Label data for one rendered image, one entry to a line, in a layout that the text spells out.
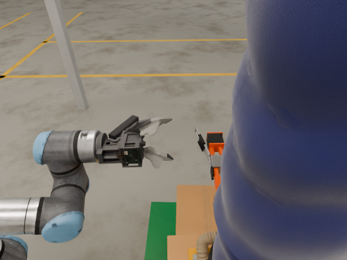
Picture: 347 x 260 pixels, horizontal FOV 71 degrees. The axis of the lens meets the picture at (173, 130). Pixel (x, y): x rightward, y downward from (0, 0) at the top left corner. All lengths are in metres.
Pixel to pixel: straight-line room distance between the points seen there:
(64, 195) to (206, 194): 1.25
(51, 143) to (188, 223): 1.16
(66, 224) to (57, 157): 0.17
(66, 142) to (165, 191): 1.89
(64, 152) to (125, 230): 1.69
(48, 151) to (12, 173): 2.50
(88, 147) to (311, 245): 0.52
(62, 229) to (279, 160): 0.55
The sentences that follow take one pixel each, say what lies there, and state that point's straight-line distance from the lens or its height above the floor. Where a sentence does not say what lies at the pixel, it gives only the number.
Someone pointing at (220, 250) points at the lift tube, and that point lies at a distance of 0.55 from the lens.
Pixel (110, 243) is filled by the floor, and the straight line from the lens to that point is 2.28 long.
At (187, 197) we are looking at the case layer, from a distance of 1.77.
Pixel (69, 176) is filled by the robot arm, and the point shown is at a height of 1.46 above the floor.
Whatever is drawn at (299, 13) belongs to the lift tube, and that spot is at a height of 1.94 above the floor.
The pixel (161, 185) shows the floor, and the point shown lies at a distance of 2.54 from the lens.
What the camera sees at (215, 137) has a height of 1.27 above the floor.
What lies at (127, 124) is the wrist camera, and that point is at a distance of 0.71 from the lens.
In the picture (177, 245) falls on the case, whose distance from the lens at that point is 1.15.
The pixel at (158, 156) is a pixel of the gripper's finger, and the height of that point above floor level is 1.48.
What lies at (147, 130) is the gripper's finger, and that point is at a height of 1.59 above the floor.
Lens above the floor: 1.98
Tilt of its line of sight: 39 degrees down
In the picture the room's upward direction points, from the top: 1 degrees counter-clockwise
